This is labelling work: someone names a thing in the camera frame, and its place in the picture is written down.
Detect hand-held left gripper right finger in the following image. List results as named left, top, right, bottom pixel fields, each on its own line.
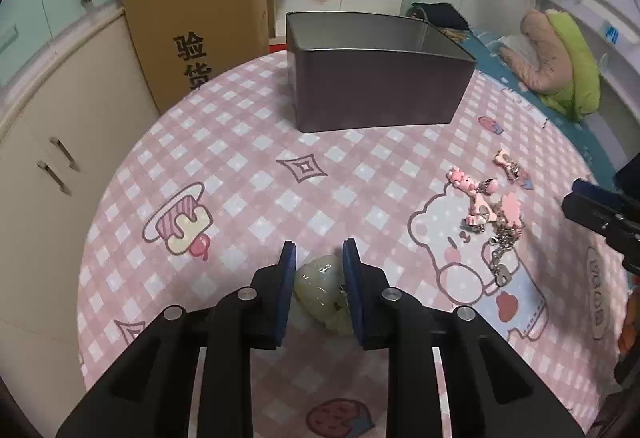
left=341, top=238, right=586, bottom=438

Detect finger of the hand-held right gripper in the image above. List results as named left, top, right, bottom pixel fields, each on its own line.
left=561, top=178, right=640, bottom=239

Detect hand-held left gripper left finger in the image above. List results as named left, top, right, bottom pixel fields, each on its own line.
left=56, top=239, right=298, bottom=438

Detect small pink keychain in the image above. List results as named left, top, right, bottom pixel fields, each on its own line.
left=492, top=149, right=535, bottom=190

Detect pink figure keychain bunch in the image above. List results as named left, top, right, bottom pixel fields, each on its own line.
left=446, top=167, right=526, bottom=289

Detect grey metal tin box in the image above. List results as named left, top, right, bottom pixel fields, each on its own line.
left=285, top=11, right=477, bottom=134

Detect blue candy print bed sheet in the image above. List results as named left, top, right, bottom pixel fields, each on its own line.
left=467, top=27, right=640, bottom=191

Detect pink and green plush toy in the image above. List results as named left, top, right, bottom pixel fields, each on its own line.
left=500, top=8, right=602, bottom=122

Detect folded dark clothes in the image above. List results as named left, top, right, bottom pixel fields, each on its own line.
left=411, top=2, right=471, bottom=32

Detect large brown cardboard box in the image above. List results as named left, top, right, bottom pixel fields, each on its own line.
left=120, top=0, right=272, bottom=115

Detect mint drawer unit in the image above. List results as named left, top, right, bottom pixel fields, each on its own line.
left=0, top=0, right=122, bottom=86

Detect cream cabinet with handles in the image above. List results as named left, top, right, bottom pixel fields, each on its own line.
left=0, top=7, right=162, bottom=336

